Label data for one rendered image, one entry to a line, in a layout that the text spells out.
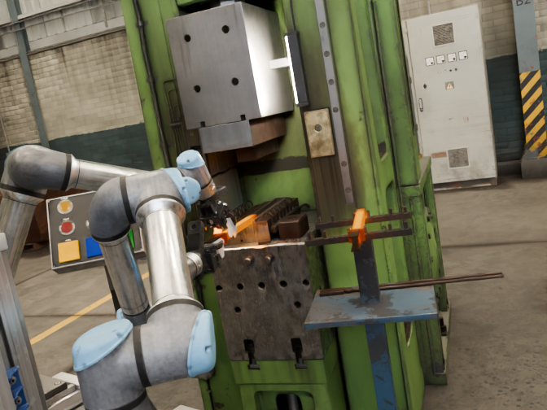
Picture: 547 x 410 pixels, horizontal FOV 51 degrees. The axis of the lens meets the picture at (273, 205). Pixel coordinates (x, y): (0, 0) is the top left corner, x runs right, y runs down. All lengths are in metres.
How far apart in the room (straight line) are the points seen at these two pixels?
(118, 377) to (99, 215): 0.43
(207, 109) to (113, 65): 7.70
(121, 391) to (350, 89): 1.37
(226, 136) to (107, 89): 7.84
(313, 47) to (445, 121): 5.18
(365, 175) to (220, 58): 0.67
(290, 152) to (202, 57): 0.65
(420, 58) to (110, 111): 5.14
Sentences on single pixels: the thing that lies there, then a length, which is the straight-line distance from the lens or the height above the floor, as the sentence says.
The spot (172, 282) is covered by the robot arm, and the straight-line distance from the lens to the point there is 1.18.
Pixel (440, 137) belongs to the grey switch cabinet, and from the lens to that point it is 7.24.
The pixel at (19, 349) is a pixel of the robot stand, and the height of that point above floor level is 1.02.
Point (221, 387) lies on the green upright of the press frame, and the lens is 2.63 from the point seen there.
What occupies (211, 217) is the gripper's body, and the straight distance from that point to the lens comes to 1.83.
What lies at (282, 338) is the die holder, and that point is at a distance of 2.18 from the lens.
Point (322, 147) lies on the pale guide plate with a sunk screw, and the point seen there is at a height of 1.22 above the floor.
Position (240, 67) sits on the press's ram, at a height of 1.55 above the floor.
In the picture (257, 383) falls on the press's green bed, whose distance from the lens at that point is 2.31.
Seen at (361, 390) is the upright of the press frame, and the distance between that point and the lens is 2.43.
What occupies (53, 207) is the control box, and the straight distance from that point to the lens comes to 2.33.
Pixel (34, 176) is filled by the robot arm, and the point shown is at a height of 1.33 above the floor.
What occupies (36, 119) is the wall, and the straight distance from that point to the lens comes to 10.95.
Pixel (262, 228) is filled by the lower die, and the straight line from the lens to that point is 2.12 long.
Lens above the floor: 1.41
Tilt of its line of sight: 10 degrees down
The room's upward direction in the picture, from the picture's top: 10 degrees counter-clockwise
